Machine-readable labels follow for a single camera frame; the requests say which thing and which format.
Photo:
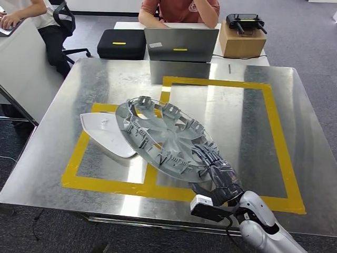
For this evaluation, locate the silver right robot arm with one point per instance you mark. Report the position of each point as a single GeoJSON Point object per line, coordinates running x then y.
{"type": "Point", "coordinates": [263, 223]}

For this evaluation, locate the dark grey robot foot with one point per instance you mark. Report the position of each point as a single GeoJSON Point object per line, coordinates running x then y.
{"type": "Point", "coordinates": [99, 247]}

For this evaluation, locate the grey laptop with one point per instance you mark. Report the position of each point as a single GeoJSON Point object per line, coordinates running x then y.
{"type": "Point", "coordinates": [182, 43]}

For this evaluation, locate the grey plastic wheel cover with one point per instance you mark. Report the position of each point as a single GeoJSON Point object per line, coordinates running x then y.
{"type": "Point", "coordinates": [163, 136]}

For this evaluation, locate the black router with antennas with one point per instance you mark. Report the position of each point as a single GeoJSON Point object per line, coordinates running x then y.
{"type": "Point", "coordinates": [244, 20]}

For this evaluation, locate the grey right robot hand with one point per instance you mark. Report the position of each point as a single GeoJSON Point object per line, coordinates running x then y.
{"type": "Point", "coordinates": [224, 181]}

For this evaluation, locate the black zip case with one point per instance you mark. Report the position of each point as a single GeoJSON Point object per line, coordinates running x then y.
{"type": "Point", "coordinates": [121, 47]}

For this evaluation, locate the brown cardboard box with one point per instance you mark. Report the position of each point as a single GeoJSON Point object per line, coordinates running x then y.
{"type": "Point", "coordinates": [242, 45]}

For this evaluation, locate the black office chair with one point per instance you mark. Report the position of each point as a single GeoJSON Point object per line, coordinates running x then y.
{"type": "Point", "coordinates": [64, 17]}

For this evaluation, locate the person at grey laptop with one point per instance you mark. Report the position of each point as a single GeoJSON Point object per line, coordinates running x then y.
{"type": "Point", "coordinates": [179, 8]}

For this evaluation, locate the silver laptop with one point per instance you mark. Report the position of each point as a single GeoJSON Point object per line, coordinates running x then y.
{"type": "Point", "coordinates": [7, 29]}

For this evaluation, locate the white teardrop plastic part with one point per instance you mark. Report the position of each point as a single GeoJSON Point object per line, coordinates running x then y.
{"type": "Point", "coordinates": [105, 134]}

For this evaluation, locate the pale side desk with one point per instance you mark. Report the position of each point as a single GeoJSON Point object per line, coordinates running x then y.
{"type": "Point", "coordinates": [23, 69]}

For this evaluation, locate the person at side desk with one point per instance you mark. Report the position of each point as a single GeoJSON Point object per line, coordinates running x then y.
{"type": "Point", "coordinates": [53, 42]}

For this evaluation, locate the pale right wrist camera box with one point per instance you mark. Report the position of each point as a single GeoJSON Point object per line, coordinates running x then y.
{"type": "Point", "coordinates": [203, 206]}

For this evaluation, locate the steel workbench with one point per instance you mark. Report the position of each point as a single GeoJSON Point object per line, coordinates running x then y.
{"type": "Point", "coordinates": [65, 87]}

